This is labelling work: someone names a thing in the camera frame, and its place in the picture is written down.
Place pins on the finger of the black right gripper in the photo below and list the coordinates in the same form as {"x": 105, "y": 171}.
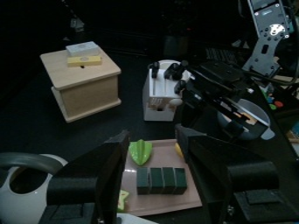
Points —
{"x": 237, "y": 122}
{"x": 196, "y": 118}

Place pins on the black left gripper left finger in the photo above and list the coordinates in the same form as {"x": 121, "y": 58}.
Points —
{"x": 89, "y": 180}

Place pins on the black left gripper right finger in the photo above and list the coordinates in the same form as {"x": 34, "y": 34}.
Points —
{"x": 233, "y": 178}

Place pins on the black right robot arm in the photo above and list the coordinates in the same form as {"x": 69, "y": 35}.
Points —
{"x": 268, "y": 35}

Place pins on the small yellow toy corn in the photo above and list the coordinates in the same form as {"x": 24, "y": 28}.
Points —
{"x": 177, "y": 150}

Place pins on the grey toy bowl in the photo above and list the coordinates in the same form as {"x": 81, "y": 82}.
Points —
{"x": 257, "y": 112}

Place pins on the white toy toaster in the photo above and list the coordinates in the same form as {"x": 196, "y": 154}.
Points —
{"x": 158, "y": 93}

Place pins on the green toy leaf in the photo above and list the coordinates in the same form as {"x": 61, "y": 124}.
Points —
{"x": 140, "y": 151}

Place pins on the dark green sliced toy block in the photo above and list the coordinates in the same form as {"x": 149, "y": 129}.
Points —
{"x": 161, "y": 180}

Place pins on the pink cutting board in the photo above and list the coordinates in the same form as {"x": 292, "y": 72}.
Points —
{"x": 162, "y": 204}

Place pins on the wooden shape sorter box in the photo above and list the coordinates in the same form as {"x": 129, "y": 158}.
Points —
{"x": 85, "y": 90}

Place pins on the yellow wooden block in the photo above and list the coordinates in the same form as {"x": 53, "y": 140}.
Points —
{"x": 84, "y": 61}

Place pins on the grey wooden block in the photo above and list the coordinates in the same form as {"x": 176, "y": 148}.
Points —
{"x": 81, "y": 49}

